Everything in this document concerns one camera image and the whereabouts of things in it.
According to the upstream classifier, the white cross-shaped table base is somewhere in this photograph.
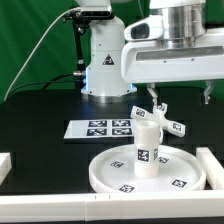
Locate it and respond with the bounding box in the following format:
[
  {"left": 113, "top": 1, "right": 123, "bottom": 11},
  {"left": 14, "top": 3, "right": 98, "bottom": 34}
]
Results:
[{"left": 130, "top": 103, "right": 186, "bottom": 137}]

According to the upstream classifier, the black camera on stand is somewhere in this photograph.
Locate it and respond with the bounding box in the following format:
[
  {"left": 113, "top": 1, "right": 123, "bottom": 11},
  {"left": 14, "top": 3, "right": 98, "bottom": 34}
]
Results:
[{"left": 62, "top": 6, "right": 115, "bottom": 73}]

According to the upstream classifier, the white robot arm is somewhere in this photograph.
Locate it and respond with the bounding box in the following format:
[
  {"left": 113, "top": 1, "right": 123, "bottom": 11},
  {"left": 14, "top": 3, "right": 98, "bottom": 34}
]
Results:
[{"left": 75, "top": 0, "right": 224, "bottom": 102}]

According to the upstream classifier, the white front fence rail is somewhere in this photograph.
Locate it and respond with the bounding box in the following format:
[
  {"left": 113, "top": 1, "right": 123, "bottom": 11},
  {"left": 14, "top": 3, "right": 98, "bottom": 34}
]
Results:
[{"left": 0, "top": 190, "right": 224, "bottom": 223}]

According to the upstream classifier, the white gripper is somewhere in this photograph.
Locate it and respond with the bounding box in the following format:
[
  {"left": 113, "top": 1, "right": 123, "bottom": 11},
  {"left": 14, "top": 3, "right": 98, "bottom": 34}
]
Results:
[{"left": 121, "top": 28, "right": 224, "bottom": 109}]

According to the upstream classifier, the white camera cable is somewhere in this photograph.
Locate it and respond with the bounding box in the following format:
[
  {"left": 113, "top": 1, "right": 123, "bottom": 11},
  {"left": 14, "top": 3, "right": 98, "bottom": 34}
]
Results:
[{"left": 2, "top": 7, "right": 82, "bottom": 103}]

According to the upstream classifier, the white fiducial marker sheet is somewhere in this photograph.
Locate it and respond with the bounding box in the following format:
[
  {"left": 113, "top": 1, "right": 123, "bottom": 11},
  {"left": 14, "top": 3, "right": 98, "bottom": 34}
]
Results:
[{"left": 64, "top": 119, "right": 135, "bottom": 140}]

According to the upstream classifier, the white round table top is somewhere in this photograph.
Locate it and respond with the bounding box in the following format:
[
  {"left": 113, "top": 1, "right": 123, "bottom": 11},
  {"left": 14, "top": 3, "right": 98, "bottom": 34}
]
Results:
[{"left": 89, "top": 144, "right": 206, "bottom": 193}]

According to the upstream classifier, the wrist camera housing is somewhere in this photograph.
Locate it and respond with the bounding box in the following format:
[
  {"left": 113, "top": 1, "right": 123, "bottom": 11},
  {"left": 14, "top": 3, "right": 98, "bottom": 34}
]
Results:
[{"left": 124, "top": 15, "right": 164, "bottom": 41}]

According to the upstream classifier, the white right fence rail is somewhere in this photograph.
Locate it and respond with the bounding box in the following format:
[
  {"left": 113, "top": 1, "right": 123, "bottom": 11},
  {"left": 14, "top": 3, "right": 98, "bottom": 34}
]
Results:
[{"left": 196, "top": 147, "right": 224, "bottom": 190}]

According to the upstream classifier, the black base cable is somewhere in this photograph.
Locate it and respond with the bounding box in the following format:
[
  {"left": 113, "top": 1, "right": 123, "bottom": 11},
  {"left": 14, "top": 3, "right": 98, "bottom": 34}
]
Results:
[{"left": 6, "top": 71, "right": 88, "bottom": 98}]

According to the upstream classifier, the white left fence rail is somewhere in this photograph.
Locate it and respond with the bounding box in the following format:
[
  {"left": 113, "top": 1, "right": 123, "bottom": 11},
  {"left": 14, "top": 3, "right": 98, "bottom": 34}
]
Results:
[{"left": 0, "top": 153, "right": 12, "bottom": 185}]

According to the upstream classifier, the white fence rail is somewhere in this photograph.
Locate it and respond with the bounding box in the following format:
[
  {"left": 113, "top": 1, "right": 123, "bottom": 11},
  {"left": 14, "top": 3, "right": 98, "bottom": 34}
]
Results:
[
  {"left": 0, "top": 153, "right": 12, "bottom": 185},
  {"left": 0, "top": 190, "right": 224, "bottom": 223},
  {"left": 196, "top": 147, "right": 224, "bottom": 190}
]

